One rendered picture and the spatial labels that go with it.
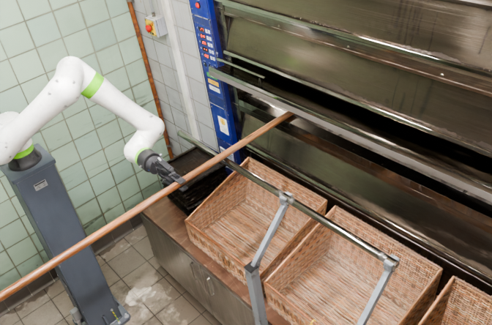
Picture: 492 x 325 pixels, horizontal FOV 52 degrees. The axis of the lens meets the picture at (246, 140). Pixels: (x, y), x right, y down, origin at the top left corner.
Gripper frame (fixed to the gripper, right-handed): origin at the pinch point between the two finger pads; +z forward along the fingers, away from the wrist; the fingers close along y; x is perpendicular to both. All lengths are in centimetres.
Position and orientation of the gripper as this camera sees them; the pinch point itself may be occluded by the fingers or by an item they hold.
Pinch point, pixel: (179, 182)
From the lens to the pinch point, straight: 208.8
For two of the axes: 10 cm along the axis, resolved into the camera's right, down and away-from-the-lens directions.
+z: 6.6, 3.6, -6.6
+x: -7.4, 4.6, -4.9
